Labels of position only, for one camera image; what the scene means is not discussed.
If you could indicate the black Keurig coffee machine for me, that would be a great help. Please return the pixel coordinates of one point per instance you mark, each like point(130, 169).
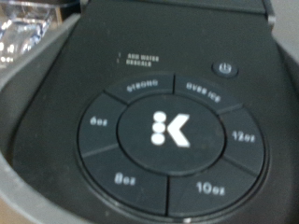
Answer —
point(171, 133)

